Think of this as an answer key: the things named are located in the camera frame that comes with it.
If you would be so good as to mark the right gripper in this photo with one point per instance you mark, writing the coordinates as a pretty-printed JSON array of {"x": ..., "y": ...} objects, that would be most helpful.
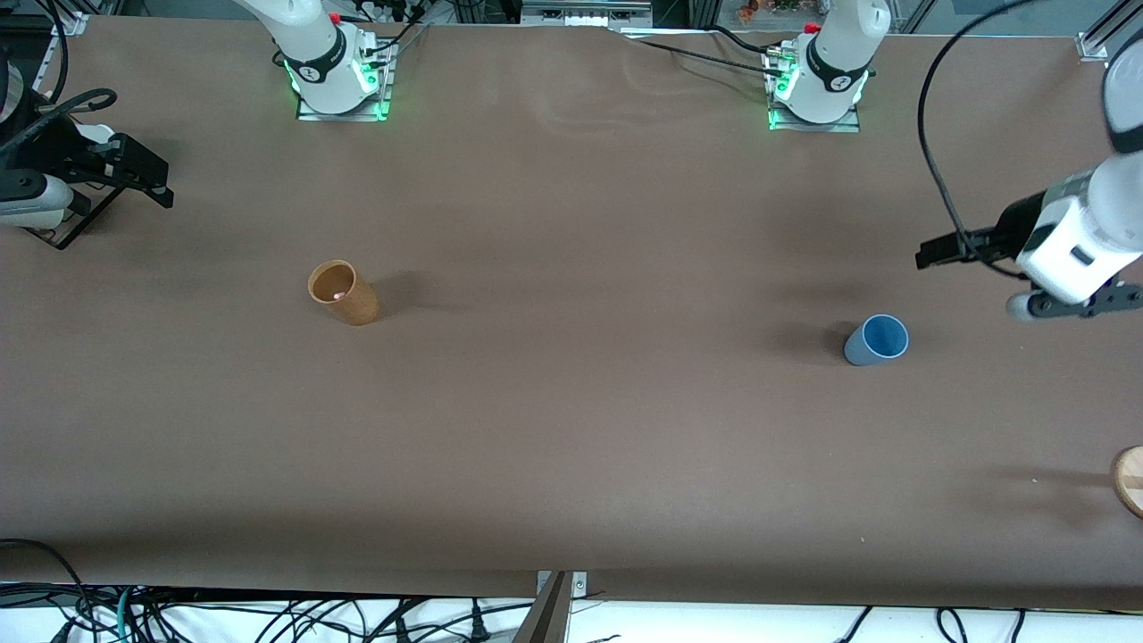
[{"x": 55, "y": 143}]

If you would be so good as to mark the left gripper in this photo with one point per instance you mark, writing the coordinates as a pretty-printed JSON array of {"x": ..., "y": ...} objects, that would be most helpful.
[{"x": 1016, "y": 222}]

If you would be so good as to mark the blue cup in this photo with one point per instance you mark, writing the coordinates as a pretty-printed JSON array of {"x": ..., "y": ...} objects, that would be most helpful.
[{"x": 871, "y": 346}]

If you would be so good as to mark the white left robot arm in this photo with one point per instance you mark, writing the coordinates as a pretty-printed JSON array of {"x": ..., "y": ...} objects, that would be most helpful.
[{"x": 835, "y": 62}]

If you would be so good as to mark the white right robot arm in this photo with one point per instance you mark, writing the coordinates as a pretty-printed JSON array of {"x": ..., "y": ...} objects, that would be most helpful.
[{"x": 321, "y": 54}]

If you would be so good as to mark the black cup rack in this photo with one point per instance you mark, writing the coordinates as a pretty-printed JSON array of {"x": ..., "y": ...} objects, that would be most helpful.
[{"x": 76, "y": 223}]

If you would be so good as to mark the brown cup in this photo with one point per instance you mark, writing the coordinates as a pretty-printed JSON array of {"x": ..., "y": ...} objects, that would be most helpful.
[{"x": 353, "y": 304}]

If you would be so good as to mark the aluminium corner profile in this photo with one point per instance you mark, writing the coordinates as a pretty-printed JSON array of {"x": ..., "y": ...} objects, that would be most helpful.
[
  {"x": 1103, "y": 40},
  {"x": 71, "y": 22}
]

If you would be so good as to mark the round wooden coaster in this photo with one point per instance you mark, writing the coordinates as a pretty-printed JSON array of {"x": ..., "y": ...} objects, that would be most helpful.
[{"x": 1132, "y": 482}]

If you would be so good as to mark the grey power strip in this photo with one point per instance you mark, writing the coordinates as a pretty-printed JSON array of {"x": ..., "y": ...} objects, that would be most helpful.
[{"x": 585, "y": 12}]

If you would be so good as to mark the metal table bracket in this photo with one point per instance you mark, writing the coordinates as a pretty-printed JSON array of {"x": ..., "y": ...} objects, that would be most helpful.
[{"x": 561, "y": 594}]

